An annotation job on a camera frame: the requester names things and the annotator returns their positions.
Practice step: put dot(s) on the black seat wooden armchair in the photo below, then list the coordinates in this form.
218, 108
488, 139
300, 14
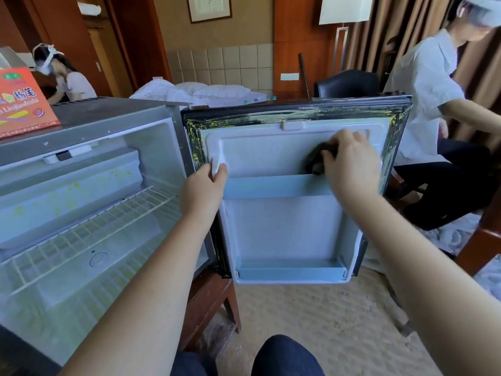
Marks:
348, 83

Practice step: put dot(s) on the person's left hand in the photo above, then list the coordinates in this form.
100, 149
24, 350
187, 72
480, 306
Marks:
202, 195

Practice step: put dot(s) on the person's right forearm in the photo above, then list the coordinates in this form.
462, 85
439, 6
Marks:
438, 286

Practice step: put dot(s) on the dark red wooden stand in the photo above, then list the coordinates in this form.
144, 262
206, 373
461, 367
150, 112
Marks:
207, 297

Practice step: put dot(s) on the person's right hand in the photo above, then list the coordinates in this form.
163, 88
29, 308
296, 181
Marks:
354, 168

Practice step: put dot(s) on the grey mini fridge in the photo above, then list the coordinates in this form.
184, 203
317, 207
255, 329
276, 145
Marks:
102, 117

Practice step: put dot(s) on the fridge door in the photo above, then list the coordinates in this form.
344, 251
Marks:
282, 231

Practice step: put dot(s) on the person's left forearm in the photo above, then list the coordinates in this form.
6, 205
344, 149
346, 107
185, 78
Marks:
141, 301

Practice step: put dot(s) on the orange cardboard chalk box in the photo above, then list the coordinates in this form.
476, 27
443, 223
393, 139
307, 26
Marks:
23, 105

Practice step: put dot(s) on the beige padded headboard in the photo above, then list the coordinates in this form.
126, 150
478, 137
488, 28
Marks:
223, 66

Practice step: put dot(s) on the white wall plate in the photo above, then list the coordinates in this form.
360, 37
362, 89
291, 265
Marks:
290, 76

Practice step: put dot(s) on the dark grey cloth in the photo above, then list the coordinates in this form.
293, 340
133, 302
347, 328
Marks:
315, 160

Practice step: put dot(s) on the white headset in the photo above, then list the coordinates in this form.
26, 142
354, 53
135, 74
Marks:
43, 62
485, 11

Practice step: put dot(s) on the person's dark trousers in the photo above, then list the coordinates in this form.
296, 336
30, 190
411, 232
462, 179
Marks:
286, 358

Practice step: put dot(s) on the white wall lamp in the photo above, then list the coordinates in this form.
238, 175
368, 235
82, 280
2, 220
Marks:
89, 9

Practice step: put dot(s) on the white bed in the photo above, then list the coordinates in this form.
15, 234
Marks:
180, 94

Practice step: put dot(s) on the beige curtains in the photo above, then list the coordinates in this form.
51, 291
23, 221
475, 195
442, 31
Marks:
391, 27

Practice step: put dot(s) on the white shade floor lamp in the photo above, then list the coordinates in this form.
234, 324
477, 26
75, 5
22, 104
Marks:
346, 7

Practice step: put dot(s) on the framed wall picture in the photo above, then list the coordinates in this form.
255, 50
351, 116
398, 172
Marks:
209, 7

